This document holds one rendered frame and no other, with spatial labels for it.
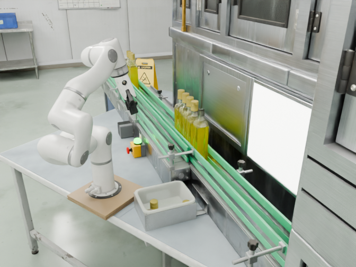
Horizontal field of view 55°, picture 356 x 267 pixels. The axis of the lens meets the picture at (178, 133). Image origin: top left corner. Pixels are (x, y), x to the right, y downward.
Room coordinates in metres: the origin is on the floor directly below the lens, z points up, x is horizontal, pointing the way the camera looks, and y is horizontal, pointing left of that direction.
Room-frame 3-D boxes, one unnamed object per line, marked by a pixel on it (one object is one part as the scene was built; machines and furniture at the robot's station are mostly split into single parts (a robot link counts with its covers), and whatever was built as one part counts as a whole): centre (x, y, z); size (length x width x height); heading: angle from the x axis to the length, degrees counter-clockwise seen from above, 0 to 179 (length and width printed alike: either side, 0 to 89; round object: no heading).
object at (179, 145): (2.19, 0.28, 0.93); 1.75 x 0.01 x 0.08; 22
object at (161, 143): (2.16, 0.35, 0.93); 1.75 x 0.01 x 0.08; 22
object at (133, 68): (2.49, 0.33, 1.02); 0.06 x 0.06 x 0.28; 22
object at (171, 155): (1.32, 0.01, 0.95); 0.17 x 0.03 x 0.12; 112
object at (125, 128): (1.96, 0.33, 0.79); 0.08 x 0.08 x 0.08; 22
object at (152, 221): (1.19, 0.03, 0.79); 0.27 x 0.17 x 0.08; 112
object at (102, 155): (1.33, 0.35, 1.01); 0.13 x 0.10 x 0.16; 73
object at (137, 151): (1.70, 0.23, 0.79); 0.07 x 0.07 x 0.07; 22
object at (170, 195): (1.18, 0.06, 0.80); 0.22 x 0.17 x 0.09; 112
